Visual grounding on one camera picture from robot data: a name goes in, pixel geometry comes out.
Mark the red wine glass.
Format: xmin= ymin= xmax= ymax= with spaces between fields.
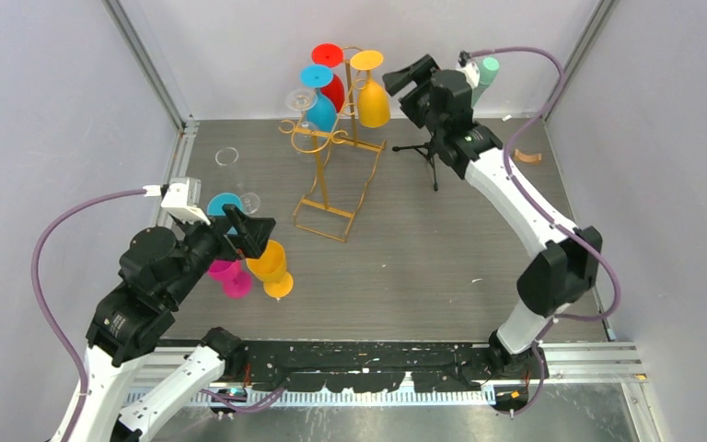
xmin=311 ymin=42 xmax=346 ymax=112

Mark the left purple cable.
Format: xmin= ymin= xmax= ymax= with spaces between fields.
xmin=30 ymin=189 xmax=147 ymax=442

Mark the blue wine glass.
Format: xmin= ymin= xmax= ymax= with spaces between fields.
xmin=300 ymin=64 xmax=337 ymax=133
xmin=205 ymin=192 xmax=245 ymax=222

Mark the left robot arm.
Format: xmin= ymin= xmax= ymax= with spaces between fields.
xmin=52 ymin=204 xmax=276 ymax=441

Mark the gold wire glass rack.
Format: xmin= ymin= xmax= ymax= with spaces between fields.
xmin=279 ymin=46 xmax=387 ymax=242

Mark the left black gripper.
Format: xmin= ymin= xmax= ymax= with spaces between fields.
xmin=165 ymin=201 xmax=276 ymax=304

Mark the wooden arch block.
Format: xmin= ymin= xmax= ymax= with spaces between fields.
xmin=513 ymin=149 xmax=542 ymax=164

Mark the pink wine glass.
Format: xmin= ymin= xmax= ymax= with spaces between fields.
xmin=207 ymin=260 xmax=252 ymax=299

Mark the black tripod stand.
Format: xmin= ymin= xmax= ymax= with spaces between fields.
xmin=391 ymin=142 xmax=439 ymax=192

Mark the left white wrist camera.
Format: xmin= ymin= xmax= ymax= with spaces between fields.
xmin=142 ymin=177 xmax=211 ymax=225

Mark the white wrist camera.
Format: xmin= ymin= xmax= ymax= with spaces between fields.
xmin=456 ymin=51 xmax=481 ymax=88
xmin=142 ymin=177 xmax=211 ymax=225

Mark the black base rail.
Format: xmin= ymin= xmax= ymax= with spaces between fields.
xmin=187 ymin=338 xmax=550 ymax=395

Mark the mint green microphone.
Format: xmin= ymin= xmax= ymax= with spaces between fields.
xmin=471 ymin=56 xmax=500 ymax=107

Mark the clear wine glass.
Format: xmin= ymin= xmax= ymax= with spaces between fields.
xmin=284 ymin=87 xmax=320 ymax=151
xmin=214 ymin=146 xmax=261 ymax=215

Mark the yellow wine glass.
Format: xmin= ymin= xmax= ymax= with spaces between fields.
xmin=351 ymin=50 xmax=390 ymax=128
xmin=246 ymin=239 xmax=294 ymax=300

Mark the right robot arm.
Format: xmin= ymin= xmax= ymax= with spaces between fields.
xmin=382 ymin=52 xmax=602 ymax=378

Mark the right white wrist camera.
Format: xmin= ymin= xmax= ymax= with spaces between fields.
xmin=456 ymin=51 xmax=481 ymax=88

